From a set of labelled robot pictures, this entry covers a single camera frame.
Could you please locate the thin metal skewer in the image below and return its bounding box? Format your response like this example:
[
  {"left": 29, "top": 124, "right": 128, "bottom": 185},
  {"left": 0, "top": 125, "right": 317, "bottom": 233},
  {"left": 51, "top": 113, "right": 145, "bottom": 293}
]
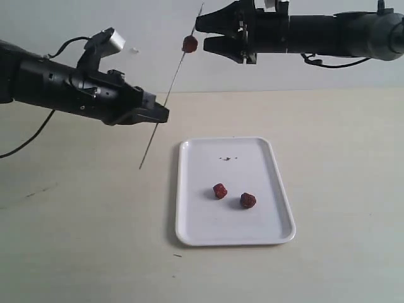
[{"left": 138, "top": 21, "right": 198, "bottom": 170}]

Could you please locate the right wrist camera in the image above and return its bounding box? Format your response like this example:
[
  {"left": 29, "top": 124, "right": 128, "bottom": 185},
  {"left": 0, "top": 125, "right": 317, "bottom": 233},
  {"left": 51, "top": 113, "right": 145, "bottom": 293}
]
[{"left": 254, "top": 0, "right": 285, "bottom": 9}]

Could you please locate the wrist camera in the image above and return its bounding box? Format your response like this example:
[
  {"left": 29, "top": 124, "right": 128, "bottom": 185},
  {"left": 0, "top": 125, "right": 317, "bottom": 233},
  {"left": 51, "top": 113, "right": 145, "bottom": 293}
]
[
  {"left": 76, "top": 27, "right": 126, "bottom": 71},
  {"left": 254, "top": 0, "right": 285, "bottom": 9}
]

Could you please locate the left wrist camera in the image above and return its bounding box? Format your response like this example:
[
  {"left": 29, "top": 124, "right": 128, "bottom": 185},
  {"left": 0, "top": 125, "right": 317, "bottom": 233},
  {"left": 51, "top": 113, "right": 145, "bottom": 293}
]
[{"left": 76, "top": 27, "right": 126, "bottom": 71}]

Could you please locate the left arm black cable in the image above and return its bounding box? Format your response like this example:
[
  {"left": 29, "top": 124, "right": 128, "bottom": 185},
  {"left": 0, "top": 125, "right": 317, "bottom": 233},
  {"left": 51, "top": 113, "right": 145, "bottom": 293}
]
[{"left": 0, "top": 36, "right": 92, "bottom": 158}]

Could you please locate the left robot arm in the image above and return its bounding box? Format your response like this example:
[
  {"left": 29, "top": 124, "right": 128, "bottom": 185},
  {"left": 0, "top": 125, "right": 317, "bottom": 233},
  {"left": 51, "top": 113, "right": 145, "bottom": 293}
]
[{"left": 1, "top": 41, "right": 169, "bottom": 126}]

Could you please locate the white plastic tray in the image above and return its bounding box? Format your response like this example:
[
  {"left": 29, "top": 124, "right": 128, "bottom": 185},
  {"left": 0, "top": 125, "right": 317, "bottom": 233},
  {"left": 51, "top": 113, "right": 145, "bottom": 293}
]
[{"left": 175, "top": 137, "right": 296, "bottom": 247}]

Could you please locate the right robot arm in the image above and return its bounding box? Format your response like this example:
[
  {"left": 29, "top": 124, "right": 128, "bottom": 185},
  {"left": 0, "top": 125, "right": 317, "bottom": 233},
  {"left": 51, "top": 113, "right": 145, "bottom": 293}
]
[{"left": 195, "top": 1, "right": 403, "bottom": 68}]

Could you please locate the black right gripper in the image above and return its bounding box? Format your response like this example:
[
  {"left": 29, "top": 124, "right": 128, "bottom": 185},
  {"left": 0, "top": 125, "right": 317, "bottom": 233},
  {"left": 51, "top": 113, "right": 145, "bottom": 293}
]
[{"left": 195, "top": 1, "right": 290, "bottom": 64}]

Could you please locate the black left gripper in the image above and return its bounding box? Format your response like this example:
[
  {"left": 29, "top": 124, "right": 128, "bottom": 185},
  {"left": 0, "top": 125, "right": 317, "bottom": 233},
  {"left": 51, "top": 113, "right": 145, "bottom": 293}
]
[{"left": 62, "top": 69, "right": 169, "bottom": 126}]

